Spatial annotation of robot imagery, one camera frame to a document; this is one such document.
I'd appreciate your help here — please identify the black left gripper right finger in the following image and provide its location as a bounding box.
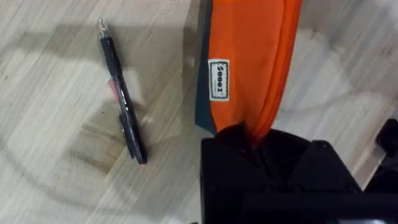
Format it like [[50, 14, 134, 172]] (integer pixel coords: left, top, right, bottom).
[[256, 128, 363, 195]]

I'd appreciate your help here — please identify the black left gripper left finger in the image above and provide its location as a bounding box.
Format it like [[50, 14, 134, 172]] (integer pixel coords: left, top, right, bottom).
[[200, 123, 275, 224]]

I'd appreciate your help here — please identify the orange soft zip bag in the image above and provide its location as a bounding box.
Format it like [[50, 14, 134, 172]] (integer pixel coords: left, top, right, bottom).
[[195, 0, 303, 147]]

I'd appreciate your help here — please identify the black pen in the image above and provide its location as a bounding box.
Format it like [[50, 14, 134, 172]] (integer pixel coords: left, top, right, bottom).
[[98, 17, 148, 166]]

